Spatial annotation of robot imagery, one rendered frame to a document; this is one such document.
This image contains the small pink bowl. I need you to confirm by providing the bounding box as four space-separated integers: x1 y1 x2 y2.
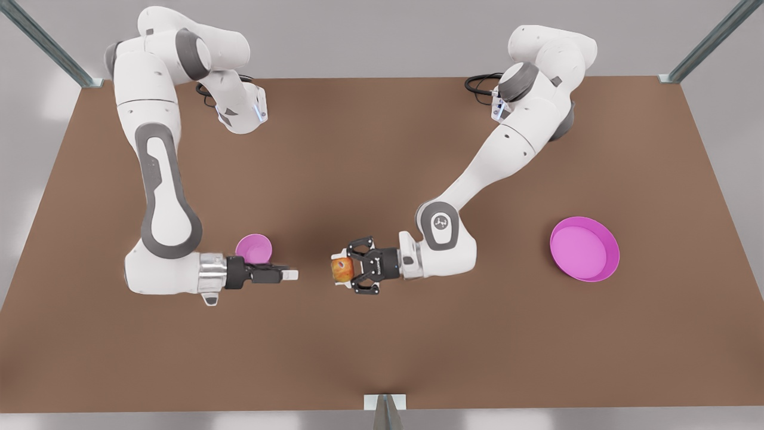
235 234 273 265

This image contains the pink plate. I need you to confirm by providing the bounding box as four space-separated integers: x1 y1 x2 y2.
550 216 620 282

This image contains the silver frame post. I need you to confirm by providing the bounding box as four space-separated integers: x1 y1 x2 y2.
658 0 764 84
0 0 103 88
364 394 407 430

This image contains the black cable loop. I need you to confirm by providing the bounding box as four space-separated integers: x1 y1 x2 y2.
195 74 255 109
464 72 506 108

